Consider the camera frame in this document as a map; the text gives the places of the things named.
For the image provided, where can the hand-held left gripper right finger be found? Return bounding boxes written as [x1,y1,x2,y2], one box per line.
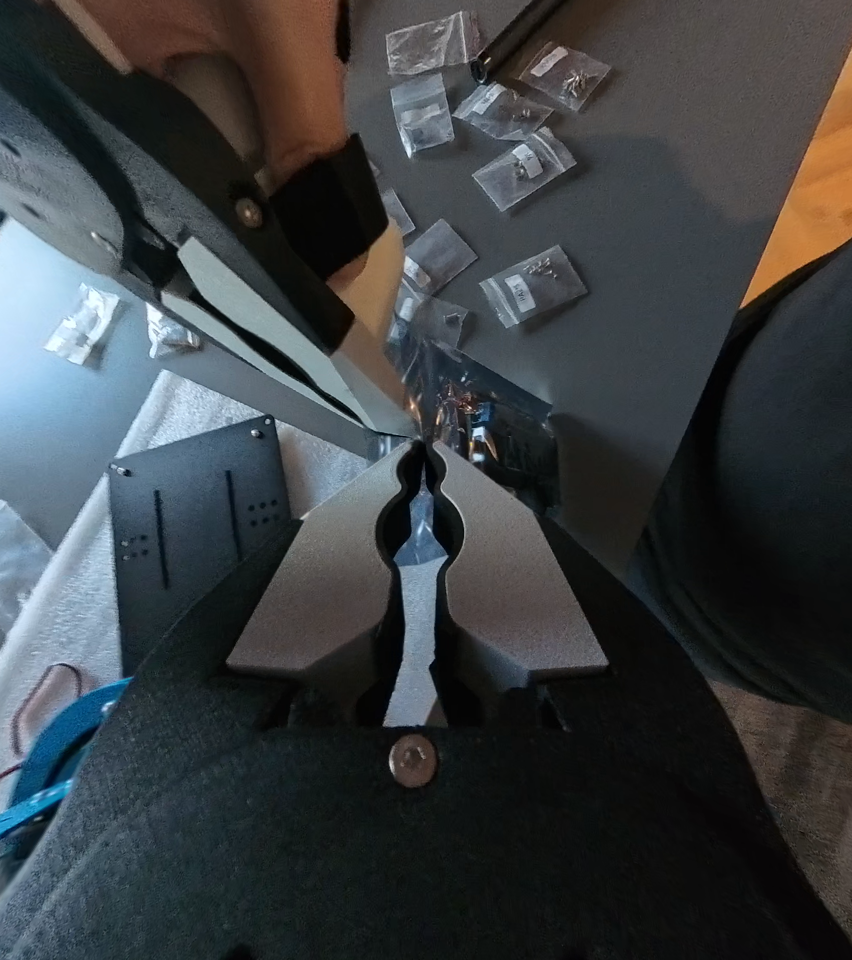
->
[429,443,611,696]

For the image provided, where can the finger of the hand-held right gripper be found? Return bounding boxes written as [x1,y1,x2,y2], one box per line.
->
[168,288,421,444]
[174,236,356,355]

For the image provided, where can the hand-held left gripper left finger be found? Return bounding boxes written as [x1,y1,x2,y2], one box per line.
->
[225,441,416,700]

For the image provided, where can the dark parts bag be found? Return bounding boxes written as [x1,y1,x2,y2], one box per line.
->
[384,336,563,601]

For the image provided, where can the blue toy robot arm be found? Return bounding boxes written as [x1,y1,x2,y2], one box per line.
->
[0,675,137,874]

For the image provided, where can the red white black servo cable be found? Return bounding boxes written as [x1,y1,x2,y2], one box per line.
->
[0,660,91,811]

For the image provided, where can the dark grey desk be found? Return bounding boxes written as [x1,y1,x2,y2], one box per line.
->
[0,0,852,781]

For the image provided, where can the person's right hand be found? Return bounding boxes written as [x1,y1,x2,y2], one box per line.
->
[48,0,407,327]

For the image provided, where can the scattered small clear zip bags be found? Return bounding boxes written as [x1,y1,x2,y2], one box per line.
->
[0,11,616,634]

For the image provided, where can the black screwdriver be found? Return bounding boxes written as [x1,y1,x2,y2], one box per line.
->
[467,0,571,85]

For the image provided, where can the black metal base plate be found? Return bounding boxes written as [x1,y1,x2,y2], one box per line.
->
[105,416,301,679]

